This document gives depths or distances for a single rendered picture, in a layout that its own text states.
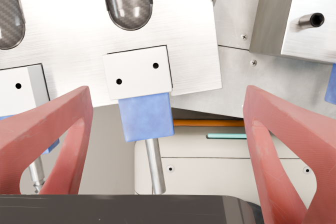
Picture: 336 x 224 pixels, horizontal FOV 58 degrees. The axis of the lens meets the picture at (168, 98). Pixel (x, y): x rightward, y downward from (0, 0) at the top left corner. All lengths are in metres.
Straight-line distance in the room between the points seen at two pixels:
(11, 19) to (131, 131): 0.14
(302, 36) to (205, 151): 0.68
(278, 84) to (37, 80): 0.23
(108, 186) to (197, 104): 0.97
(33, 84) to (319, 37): 0.22
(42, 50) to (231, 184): 0.76
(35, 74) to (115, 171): 0.99
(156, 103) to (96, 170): 1.01
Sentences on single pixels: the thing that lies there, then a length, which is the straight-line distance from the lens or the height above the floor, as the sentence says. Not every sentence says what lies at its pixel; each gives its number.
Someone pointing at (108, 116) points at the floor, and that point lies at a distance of 1.17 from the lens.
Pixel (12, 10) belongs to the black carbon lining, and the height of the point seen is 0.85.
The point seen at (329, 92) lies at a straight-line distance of 0.27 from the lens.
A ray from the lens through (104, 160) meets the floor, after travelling 1.22.
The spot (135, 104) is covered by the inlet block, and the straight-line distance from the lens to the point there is 0.25.
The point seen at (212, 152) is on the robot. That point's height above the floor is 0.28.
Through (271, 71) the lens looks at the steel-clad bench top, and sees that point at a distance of 0.34.
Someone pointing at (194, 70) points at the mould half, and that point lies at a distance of 0.26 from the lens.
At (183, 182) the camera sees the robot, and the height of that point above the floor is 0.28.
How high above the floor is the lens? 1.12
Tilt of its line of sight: 80 degrees down
